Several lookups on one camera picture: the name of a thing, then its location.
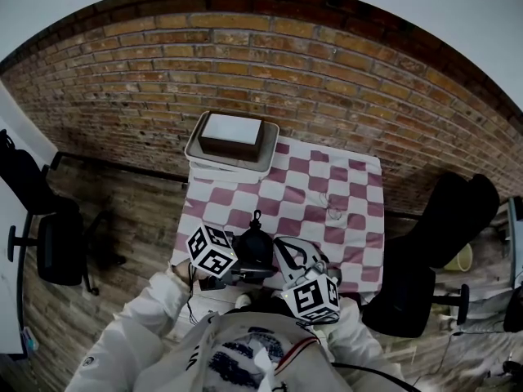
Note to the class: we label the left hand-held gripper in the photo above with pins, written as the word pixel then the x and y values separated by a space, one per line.
pixel 212 251

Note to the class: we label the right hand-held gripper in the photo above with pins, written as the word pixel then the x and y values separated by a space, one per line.
pixel 312 298

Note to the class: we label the person's left forearm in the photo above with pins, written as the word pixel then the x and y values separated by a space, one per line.
pixel 163 300

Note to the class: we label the pink white checkered tablecloth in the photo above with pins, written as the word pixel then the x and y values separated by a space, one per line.
pixel 355 178

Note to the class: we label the white plastic tray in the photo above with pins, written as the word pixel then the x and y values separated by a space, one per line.
pixel 269 153

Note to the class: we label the pale yellow cup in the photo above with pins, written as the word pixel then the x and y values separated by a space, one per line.
pixel 463 259

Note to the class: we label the person's white jacket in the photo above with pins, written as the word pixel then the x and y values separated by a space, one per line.
pixel 171 366

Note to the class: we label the person's white shoe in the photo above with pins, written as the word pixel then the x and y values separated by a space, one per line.
pixel 243 301

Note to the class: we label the small teal box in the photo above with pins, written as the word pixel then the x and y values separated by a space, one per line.
pixel 30 341

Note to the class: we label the black office chair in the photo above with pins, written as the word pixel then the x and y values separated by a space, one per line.
pixel 453 219
pixel 57 255

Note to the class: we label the black bag with loop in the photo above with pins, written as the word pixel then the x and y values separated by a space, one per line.
pixel 255 247

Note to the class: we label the person's right forearm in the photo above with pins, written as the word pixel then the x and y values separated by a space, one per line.
pixel 351 341

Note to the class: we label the brown box with white inside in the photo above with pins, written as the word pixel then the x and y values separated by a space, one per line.
pixel 231 129

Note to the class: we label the light grey table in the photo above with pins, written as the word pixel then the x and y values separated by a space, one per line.
pixel 515 243

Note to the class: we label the white desk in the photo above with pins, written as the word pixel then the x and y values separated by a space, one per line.
pixel 8 300

